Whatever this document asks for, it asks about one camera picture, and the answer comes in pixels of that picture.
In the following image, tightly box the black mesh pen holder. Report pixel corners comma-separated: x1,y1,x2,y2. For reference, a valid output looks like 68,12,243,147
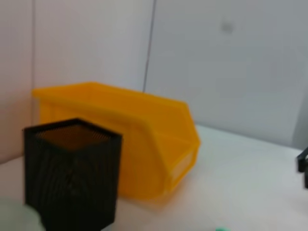
23,117,123,231

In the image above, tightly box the translucent green fruit plate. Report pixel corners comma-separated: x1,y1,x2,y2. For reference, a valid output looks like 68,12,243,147
0,194,47,231

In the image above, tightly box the yellow plastic storage bin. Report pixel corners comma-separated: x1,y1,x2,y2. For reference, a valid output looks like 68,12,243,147
31,81,202,207

